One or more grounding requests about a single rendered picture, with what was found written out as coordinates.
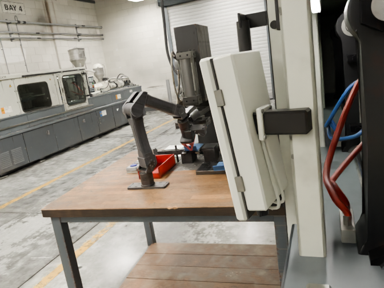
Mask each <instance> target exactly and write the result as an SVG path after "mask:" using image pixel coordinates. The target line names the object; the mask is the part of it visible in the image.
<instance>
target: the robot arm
mask: <svg viewBox="0 0 384 288"><path fill-rule="evenodd" d="M145 106H146V107H149V108H152V109H155V110H158V111H162V112H164V113H166V114H167V115H170V116H172V117H173V118H174V119H178V120H177V122H178V126H179V129H180V131H181V134H182V136H181V139H180V143H181V144H182V145H183V146H184V147H186V148H188V149H189V150H190V151H192V150H193V146H194V141H195V136H196V134H197V135H199V136H202V137H204V136H205V135H206V132H207V131H206V129H207V128H206V125H205V124H200V125H194V124H193V122H194V121H195V120H196V119H197V118H198V117H199V116H200V112H199V111H198V109H197V108H196V107H195V106H189V107H188V108H187V109H185V107H184V106H182V105H179V104H177V103H172V102H168V101H165V100H162V99H159V98H156V97H154V96H151V95H150V94H148V92H146V91H141V92H138V91H136V92H133V93H132V95H131V96H130V97H129V99H128V100H127V101H126V102H125V104H124V105H123V106H122V112H123V114H124V115H125V118H126V119H128V122H129V124H130V126H131V129H132V132H133V136H134V139H135V142H136V146H137V150H138V157H137V158H138V162H139V167H138V171H140V172H139V174H140V179H141V182H140V183H132V184H131V185H130V186H128V187H127V189H128V190H140V189H165V188H166V187H167V186H168V185H169V182H155V181H154V177H153V171H154V168H155V167H156V165H157V159H156V157H155V154H153V151H152V149H151V147H150V144H149V140H148V137H147V134H146V130H145V126H144V122H143V115H144V114H143V111H144V108H145ZM189 122H190V123H189ZM187 144H189V145H190V146H191V148H189V147H188V145H187Z"/></svg>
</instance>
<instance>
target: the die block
mask: <svg viewBox="0 0 384 288"><path fill-rule="evenodd" d="M195 152H196V151H189V152H188V153H187V154H186V155H184V156H183V154H182V151H180V153H181V160H182V164H186V163H193V162H194V161H195V160H196V159H197V154H196V153H195ZM202 153H203V155H204V160H205V162H212V161H217V160H218V158H219V150H218V145H217V146H216V148H215V149H208V150H202Z"/></svg>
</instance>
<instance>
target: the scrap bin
mask: <svg viewBox="0 0 384 288"><path fill-rule="evenodd" d="M155 157H156V159H157V165H156V167H155V168H154V171H153V177H154V179H160V178H162V177H163V176H164V175H165V174H166V173H167V172H168V171H169V170H170V169H171V168H172V167H173V166H174V165H175V164H176V162H175V156H174V154H164V155H155Z"/></svg>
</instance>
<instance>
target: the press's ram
mask: <svg viewBox="0 0 384 288"><path fill-rule="evenodd" d="M193 106H195V107H196V108H197V109H198V111H199V112H200V116H199V117H198V118H197V119H196V120H195V121H194V122H193V124H194V125H200V124H205V125H206V128H207V126H208V125H209V124H210V123H211V120H210V117H205V115H204V114H205V113H206V112H208V111H209V110H210V107H209V106H203V107H197V106H196V105H193ZM189 123H190V122H189ZM175 128H176V129H179V126H178V122H176V123H175Z"/></svg>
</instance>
